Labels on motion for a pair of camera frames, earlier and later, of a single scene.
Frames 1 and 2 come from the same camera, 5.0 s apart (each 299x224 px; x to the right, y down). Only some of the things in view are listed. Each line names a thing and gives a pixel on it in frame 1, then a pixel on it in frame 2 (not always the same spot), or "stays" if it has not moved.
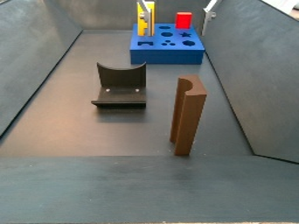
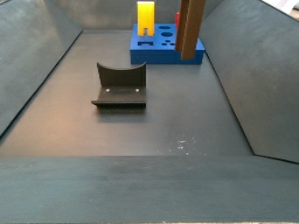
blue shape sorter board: (173, 45) stays
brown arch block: (190, 106) to (191, 15)
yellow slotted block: (142, 24) stays
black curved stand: (123, 87) stays
